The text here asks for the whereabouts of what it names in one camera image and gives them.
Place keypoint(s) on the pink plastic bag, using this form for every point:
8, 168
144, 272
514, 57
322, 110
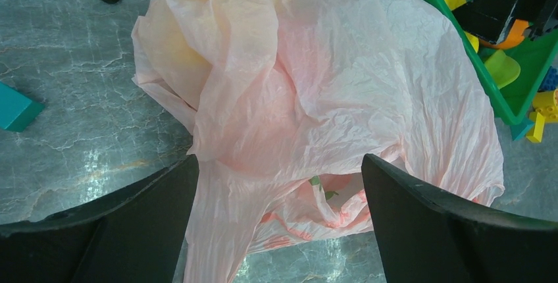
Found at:
284, 98

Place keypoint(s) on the yellow rectangular block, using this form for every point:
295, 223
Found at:
535, 134

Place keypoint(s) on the blue toy brick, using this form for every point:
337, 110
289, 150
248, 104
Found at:
549, 83

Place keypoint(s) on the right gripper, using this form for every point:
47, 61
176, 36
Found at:
492, 20

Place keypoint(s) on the teal rectangular block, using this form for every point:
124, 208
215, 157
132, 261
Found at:
518, 131

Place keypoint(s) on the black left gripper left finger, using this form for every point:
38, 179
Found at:
134, 234

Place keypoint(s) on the orange fake fruit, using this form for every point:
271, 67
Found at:
513, 39

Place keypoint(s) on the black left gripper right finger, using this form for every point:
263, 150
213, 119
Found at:
426, 234

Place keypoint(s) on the small teal cube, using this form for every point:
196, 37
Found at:
17, 110

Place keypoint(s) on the green fake starfruit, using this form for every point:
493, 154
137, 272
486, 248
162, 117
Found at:
503, 69

